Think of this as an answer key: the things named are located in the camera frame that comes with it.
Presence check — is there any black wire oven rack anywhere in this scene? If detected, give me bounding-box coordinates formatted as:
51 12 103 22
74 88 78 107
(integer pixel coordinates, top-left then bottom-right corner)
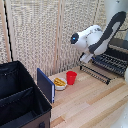
79 63 112 86

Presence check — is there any white bowl with yellow food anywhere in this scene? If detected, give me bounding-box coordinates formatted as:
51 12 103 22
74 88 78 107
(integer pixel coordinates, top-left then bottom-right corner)
53 77 68 91

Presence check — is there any black wire dish rack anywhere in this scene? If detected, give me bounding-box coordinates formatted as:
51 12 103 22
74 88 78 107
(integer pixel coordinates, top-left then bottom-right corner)
91 37 128 80

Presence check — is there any dark blue upright panel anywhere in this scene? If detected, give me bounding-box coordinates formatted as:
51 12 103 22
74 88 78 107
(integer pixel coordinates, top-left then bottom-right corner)
36 67 56 105

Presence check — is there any red plastic cup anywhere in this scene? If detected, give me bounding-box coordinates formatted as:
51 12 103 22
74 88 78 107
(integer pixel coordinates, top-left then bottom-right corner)
65 70 78 86

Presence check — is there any black fabric storage box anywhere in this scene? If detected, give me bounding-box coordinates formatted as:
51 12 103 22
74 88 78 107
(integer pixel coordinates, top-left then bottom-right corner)
0 60 53 128

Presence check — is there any beige woven folding screen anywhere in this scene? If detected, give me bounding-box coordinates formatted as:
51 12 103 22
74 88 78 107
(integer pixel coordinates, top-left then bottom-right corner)
0 0 128 82

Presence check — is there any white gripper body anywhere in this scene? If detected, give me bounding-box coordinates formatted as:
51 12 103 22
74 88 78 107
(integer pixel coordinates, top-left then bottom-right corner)
79 50 97 65

